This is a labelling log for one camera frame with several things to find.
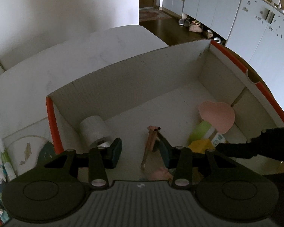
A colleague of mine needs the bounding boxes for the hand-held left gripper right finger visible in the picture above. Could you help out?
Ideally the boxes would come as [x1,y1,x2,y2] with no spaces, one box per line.
[157,132,248,190]

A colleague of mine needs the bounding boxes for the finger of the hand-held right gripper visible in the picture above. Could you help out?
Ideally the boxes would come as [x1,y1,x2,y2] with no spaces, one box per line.
[215,143,261,159]
[247,129,277,145]

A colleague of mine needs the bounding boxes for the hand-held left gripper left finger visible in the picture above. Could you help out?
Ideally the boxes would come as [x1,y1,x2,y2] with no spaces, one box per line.
[35,138,122,190]

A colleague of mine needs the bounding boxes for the pink slim stick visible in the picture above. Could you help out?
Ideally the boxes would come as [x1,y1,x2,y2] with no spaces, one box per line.
[141,125,161,171]

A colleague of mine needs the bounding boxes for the small blue white tube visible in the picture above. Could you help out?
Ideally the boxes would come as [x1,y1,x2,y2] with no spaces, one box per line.
[209,132,226,147]

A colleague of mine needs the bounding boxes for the white cylindrical container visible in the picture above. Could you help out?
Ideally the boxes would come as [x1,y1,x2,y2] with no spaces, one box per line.
[79,115,114,148]

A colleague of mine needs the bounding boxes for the small yellow box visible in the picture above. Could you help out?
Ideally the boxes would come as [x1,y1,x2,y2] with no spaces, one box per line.
[188,139,218,156]

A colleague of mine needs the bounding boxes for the green tube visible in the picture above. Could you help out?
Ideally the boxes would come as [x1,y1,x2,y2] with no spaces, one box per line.
[188,120,212,143]

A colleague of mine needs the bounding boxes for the red cardboard box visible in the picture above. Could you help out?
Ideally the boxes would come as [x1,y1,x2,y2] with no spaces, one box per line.
[46,39,284,181]

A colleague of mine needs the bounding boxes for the white green glue stick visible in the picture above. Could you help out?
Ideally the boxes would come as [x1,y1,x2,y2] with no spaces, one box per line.
[0,138,17,182]

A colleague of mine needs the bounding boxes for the small white pink figurine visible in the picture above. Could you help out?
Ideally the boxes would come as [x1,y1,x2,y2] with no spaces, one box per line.
[0,160,6,184]

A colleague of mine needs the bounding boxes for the pink flat piece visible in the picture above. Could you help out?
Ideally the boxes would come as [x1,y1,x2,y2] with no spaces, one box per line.
[147,167,173,181]

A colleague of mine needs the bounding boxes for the round fish-pattern placemat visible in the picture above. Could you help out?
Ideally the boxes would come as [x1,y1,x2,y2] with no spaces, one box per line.
[3,135,62,178]

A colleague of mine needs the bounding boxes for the white sticker-dotted cabinet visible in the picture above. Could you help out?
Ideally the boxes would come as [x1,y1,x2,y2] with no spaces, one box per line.
[225,0,284,114]

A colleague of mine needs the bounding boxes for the pink slippers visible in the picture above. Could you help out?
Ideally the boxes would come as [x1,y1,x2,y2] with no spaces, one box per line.
[189,21,204,32]

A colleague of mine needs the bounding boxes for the colourful small toy pieces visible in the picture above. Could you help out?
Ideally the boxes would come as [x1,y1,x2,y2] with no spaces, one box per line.
[0,203,11,227]

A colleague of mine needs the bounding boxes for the patterned doormat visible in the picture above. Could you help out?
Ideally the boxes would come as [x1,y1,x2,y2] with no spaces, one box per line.
[139,8,173,22]

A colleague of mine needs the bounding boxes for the white wall cabinet unit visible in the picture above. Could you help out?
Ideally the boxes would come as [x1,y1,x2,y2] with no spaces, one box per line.
[162,0,244,40]

